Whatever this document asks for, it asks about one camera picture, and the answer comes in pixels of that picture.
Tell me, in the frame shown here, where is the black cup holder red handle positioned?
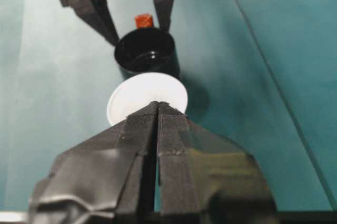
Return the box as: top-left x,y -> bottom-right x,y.
113,13 -> 181,80

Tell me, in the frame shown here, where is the white paper cup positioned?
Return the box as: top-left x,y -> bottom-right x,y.
106,72 -> 189,127

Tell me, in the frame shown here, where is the blue-green table cloth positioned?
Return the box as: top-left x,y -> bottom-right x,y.
0,0 -> 333,213

